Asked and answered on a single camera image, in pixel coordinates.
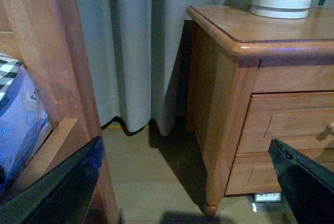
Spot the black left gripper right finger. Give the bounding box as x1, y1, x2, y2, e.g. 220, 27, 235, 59
268, 138, 333, 223

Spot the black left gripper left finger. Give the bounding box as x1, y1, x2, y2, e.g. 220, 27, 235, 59
1, 136, 104, 223

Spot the wooden drawer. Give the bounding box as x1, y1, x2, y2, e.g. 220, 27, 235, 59
237, 92, 333, 154
224, 148, 334, 196

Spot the white floor socket box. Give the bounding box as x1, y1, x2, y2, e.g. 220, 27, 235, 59
247, 192, 284, 213

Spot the wooden nightstand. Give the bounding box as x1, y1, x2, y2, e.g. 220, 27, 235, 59
186, 6, 333, 217

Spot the grey curtain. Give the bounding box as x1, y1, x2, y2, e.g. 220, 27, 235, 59
71, 0, 334, 136

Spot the wooden bed frame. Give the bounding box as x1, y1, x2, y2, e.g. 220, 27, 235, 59
0, 0, 120, 224

